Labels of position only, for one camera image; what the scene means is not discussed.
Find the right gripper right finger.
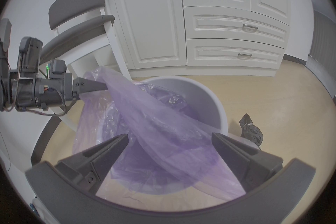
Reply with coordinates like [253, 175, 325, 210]
[211, 132, 284, 193]

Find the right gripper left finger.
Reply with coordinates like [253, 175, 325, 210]
[55, 134, 129, 192]

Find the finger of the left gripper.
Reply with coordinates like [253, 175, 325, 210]
[73, 77, 109, 94]

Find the black plastic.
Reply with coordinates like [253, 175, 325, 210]
[239, 113, 264, 148]

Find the purple plastic bag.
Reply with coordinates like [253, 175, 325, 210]
[72, 66, 247, 201]

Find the white trash bin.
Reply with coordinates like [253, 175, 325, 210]
[97, 76, 229, 194]

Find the white chair with grey cushions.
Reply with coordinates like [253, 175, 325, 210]
[31, 0, 132, 134]

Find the white wardrobe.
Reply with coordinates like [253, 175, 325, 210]
[100, 0, 292, 78]

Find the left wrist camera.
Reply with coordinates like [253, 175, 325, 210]
[48, 58, 67, 79]

